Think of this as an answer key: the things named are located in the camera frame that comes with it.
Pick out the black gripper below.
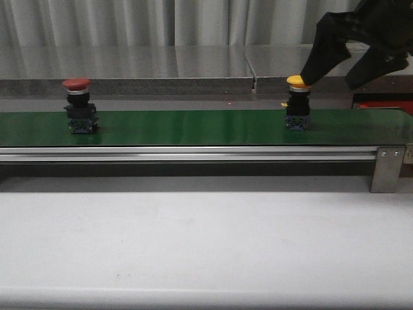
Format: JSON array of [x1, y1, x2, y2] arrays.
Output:
[[300, 1, 412, 90]]

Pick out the green conveyor belt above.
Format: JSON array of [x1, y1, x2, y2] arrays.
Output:
[[1, 108, 412, 147]]

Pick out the red bin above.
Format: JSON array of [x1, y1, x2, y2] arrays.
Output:
[[354, 100, 413, 115]]

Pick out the right stainless steel table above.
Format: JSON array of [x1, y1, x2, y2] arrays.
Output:
[[245, 43, 412, 95]]

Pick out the stainless steel table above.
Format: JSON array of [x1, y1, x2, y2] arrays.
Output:
[[1, 46, 255, 98], [245, 43, 412, 95]]

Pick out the left stainless steel table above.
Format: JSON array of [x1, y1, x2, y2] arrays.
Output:
[[1, 46, 255, 98]]

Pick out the grey pleated curtain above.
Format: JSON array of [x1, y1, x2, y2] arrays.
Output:
[[1, 1, 357, 47]]

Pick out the steel conveyor support bracket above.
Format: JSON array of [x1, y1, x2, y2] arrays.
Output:
[[370, 146, 405, 193]]

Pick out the small steel end bracket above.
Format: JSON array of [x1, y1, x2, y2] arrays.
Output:
[[403, 143, 413, 165]]

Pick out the aluminium conveyor side rail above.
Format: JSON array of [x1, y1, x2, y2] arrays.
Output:
[[1, 145, 378, 164]]

